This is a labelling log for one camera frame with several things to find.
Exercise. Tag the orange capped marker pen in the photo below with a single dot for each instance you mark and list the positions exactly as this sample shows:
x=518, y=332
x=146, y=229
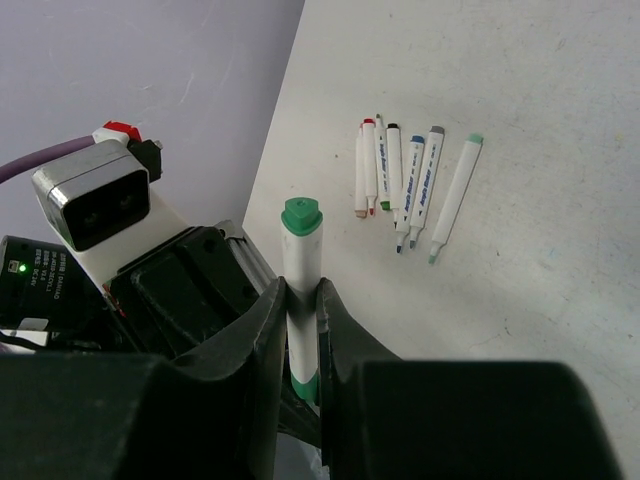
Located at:
x=360, y=200

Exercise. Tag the teal capped marker pen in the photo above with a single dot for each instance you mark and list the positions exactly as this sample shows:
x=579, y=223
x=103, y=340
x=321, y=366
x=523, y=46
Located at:
x=455, y=195

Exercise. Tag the red capped marker pen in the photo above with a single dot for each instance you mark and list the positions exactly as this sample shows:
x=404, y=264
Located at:
x=370, y=168

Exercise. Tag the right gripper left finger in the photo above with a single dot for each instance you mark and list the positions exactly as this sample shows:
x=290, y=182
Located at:
x=210, y=414

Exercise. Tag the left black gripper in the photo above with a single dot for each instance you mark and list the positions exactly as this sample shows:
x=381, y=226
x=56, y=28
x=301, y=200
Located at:
x=184, y=291

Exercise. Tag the blue capped marker pen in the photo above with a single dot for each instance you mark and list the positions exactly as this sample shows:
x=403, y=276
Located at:
x=416, y=152

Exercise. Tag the green capped marker pen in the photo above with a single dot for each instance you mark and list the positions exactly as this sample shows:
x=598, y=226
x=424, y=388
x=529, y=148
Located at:
x=382, y=163

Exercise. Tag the black capped marker pen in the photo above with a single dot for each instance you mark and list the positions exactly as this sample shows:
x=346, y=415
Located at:
x=395, y=167

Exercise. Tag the grey capped marker pen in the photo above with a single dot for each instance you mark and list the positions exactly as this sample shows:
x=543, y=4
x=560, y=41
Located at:
x=422, y=198

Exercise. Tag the green pen edge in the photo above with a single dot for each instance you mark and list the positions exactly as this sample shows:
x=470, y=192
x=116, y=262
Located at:
x=301, y=242

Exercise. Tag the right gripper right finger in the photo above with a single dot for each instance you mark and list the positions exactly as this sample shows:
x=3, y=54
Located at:
x=382, y=417

